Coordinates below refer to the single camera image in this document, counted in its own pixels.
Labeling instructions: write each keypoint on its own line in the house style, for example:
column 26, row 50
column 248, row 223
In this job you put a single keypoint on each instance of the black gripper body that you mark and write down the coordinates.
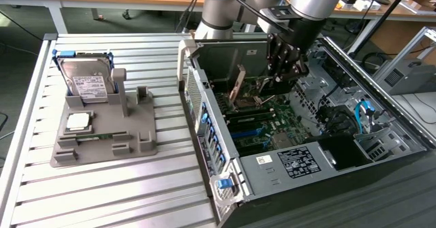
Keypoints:
column 310, row 31

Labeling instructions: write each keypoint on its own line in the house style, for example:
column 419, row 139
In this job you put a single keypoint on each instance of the black graphics card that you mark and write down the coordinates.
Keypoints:
column 239, row 85

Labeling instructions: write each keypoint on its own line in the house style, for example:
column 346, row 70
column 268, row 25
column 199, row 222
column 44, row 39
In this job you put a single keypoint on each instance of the perforated metal drive cage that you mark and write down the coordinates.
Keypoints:
column 318, row 85

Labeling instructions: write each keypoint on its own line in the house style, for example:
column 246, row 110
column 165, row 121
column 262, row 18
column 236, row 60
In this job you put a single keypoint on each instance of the black office chair base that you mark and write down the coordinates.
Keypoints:
column 353, row 26

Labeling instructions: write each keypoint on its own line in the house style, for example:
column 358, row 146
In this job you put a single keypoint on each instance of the metal socket cover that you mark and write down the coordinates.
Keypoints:
column 260, row 99

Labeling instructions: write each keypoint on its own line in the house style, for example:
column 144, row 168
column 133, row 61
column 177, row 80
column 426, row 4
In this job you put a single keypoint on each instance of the small white box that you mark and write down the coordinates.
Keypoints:
column 366, row 5

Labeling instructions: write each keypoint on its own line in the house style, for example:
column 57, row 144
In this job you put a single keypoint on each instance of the green motherboard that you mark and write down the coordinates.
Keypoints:
column 283, row 121

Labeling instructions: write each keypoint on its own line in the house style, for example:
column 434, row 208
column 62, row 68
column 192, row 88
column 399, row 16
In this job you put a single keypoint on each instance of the CPU socket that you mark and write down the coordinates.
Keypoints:
column 246, row 103

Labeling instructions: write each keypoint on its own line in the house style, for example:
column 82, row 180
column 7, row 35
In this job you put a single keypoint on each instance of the black stand pole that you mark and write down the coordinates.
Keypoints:
column 385, row 19

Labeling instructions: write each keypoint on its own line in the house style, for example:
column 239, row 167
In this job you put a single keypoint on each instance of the black labelled RAM stick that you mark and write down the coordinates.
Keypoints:
column 250, row 119

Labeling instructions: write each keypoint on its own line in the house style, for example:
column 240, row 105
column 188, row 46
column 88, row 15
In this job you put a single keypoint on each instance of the open PC case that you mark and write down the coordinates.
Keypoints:
column 193, row 90

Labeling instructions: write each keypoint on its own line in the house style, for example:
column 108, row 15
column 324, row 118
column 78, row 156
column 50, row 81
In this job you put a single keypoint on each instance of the blue expansion slot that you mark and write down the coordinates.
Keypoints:
column 246, row 133

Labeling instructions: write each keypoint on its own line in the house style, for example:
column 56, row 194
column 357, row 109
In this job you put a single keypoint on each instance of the blue slot retainer clip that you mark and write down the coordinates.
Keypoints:
column 215, row 139
column 204, row 106
column 219, row 148
column 223, row 158
column 205, row 117
column 212, row 131

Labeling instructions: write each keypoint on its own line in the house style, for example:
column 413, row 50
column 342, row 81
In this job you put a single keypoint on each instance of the grey computer tower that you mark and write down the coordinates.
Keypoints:
column 413, row 80

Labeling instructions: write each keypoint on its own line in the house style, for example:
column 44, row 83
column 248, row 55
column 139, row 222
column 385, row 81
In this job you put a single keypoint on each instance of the grey disk bay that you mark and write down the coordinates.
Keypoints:
column 378, row 146

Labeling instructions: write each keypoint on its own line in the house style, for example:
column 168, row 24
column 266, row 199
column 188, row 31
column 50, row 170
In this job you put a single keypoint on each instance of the grey power supply unit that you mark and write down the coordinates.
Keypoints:
column 272, row 172

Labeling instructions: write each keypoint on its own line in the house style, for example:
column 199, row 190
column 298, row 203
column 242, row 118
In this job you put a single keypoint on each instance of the black caster wheel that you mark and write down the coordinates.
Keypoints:
column 127, row 14

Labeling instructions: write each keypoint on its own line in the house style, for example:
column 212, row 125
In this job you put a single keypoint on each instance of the blue case latch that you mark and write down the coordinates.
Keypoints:
column 224, row 183

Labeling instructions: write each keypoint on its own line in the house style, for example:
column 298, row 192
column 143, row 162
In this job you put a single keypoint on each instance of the hard disk in blue caddy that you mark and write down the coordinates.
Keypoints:
column 85, row 80

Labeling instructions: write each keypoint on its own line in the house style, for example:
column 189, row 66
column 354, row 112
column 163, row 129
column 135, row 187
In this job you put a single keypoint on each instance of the grey parts rack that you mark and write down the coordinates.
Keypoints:
column 102, row 126

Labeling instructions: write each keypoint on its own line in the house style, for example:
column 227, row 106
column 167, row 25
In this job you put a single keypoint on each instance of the green RAM stick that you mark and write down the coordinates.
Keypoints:
column 96, row 137

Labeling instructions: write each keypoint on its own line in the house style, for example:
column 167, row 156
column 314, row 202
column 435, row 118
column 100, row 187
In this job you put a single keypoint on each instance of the silver CPU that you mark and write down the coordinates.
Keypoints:
column 80, row 121

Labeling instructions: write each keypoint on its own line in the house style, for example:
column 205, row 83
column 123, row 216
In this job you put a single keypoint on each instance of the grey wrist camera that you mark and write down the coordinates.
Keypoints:
column 276, row 13

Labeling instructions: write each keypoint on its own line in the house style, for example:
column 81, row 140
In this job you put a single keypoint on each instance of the aluminium profile frame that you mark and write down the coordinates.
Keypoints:
column 427, row 33

